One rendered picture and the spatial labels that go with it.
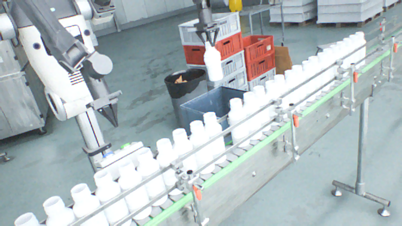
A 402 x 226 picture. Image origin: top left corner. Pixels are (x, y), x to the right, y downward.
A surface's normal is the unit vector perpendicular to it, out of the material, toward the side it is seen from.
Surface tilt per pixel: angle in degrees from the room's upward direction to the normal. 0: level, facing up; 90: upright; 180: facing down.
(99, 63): 70
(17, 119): 90
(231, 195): 90
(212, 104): 90
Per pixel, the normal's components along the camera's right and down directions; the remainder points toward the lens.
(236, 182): 0.65, 0.21
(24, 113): 0.43, 0.26
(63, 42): 0.86, 0.20
